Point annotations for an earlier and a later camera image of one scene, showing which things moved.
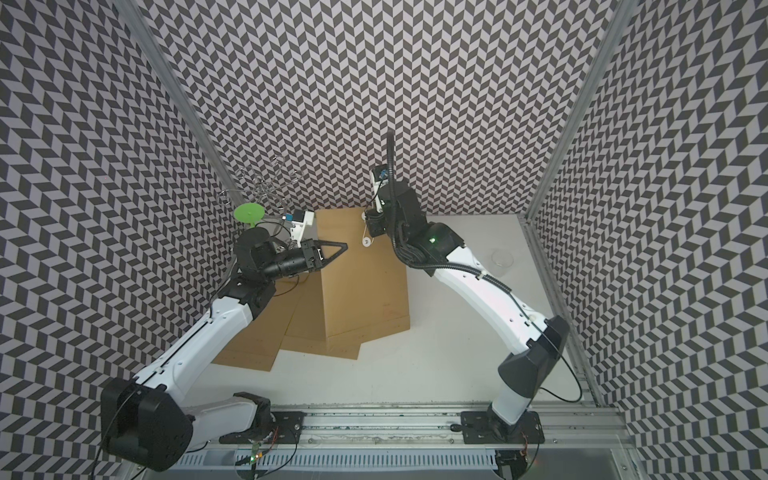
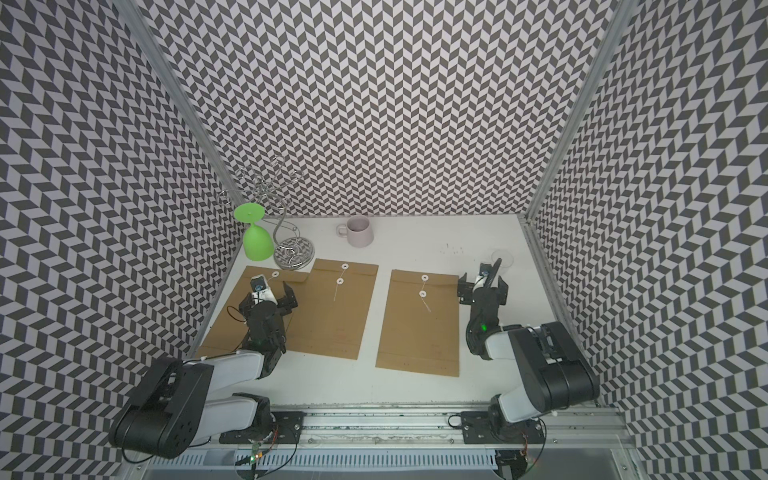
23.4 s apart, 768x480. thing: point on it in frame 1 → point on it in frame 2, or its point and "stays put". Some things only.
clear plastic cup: [501, 259] stays put
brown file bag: [365, 289] → [420, 324]
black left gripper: [315, 246] → [288, 301]
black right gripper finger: [376, 221] → [465, 290]
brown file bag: [307, 332] stays put
